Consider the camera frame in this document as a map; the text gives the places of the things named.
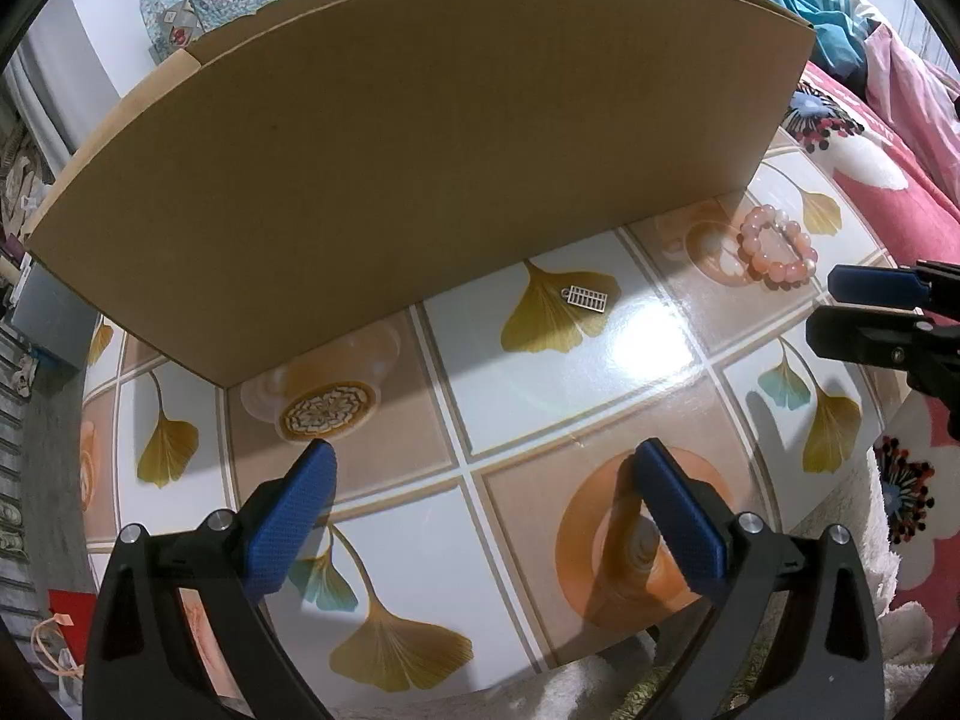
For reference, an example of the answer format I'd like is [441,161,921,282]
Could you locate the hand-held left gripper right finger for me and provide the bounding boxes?
[634,440,887,720]

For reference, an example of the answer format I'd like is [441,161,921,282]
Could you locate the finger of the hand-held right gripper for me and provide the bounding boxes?
[805,304,960,407]
[828,259,960,312]

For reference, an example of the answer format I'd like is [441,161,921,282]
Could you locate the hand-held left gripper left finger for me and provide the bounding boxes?
[81,439,338,720]

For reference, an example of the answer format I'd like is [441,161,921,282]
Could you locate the pink bead bracelet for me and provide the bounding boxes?
[737,205,820,291]

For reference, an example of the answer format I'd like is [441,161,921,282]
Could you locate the small silver abacus charm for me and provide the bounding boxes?
[559,283,608,314]

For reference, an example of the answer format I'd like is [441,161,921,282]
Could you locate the brown cardboard box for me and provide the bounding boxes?
[22,0,816,387]

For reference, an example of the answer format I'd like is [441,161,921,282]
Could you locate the red floral blanket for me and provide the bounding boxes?
[780,60,960,616]

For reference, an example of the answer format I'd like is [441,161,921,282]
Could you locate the pink cloth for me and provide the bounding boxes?
[862,22,960,211]

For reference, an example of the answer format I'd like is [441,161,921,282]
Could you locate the red gift bag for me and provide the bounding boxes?
[46,589,98,680]

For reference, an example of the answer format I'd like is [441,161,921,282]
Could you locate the blue blanket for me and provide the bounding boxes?
[645,0,886,80]

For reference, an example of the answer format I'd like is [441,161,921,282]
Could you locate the pair of white shoes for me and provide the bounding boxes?
[0,499,31,560]

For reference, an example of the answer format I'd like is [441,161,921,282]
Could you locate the metal railing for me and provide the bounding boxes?
[0,315,46,601]

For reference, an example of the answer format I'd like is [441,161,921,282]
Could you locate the grey storage box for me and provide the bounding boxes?
[7,255,95,372]

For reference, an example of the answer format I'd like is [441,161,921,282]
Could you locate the white curtain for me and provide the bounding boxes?
[0,37,83,181]

